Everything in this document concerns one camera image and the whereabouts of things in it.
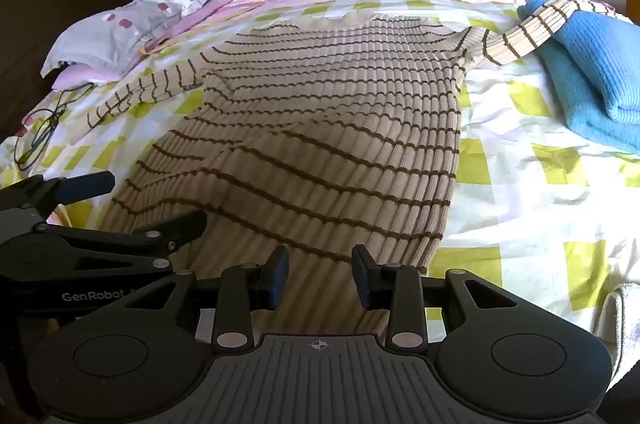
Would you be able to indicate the grey pillow with red dots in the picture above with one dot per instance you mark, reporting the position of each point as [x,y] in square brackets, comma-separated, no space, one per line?
[110,34]

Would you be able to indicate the yellow white checked bed sheet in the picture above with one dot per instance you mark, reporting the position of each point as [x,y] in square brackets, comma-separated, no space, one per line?
[525,184]

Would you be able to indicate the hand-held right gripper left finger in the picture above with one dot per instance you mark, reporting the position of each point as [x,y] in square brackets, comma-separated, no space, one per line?
[279,279]

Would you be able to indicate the folded blue towel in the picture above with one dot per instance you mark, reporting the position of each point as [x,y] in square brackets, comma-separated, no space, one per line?
[600,69]

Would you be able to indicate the beige brown-striped knit sweater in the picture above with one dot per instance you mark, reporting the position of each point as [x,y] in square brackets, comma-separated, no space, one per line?
[325,129]

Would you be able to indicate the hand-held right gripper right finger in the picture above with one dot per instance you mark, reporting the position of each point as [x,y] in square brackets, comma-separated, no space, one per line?
[362,279]

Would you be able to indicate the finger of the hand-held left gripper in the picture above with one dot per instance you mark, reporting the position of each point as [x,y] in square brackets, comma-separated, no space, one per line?
[85,189]
[185,224]

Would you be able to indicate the white towel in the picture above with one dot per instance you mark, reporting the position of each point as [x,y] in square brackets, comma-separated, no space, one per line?
[622,334]

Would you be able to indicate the pink pillow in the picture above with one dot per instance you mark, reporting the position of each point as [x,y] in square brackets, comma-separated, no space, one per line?
[80,76]

